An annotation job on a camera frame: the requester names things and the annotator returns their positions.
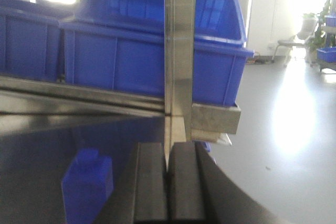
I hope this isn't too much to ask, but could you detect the stainless steel table rack frame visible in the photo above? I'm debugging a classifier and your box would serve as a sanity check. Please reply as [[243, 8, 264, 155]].
[[0, 0, 242, 143]]

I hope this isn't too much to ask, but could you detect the blue bin right on table rack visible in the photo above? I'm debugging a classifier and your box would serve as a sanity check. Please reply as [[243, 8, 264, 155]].
[[60, 0, 254, 106]]

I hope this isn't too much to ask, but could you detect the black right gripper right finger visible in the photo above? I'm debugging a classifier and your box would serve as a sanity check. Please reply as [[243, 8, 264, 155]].
[[168, 142, 205, 220]]

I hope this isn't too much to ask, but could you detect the blue bin on table rack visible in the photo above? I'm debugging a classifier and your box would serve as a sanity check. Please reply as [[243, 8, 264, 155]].
[[1, 0, 71, 81], [60, 0, 254, 106]]

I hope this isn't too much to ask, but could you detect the blue plastic part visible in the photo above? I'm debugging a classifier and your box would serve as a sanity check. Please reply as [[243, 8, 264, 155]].
[[61, 148, 114, 223]]

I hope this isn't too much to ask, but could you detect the distant shelf with blue bins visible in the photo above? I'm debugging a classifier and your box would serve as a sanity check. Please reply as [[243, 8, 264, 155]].
[[309, 0, 335, 72]]

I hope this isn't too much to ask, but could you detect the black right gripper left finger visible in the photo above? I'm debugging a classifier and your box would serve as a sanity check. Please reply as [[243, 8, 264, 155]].
[[134, 143, 168, 221]]

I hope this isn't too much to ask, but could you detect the grey metal chair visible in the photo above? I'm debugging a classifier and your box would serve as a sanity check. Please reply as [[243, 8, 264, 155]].
[[271, 31, 312, 67]]

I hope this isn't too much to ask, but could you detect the blue bin middle on table rack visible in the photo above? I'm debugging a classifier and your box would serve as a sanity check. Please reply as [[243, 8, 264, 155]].
[[1, 0, 71, 81]]

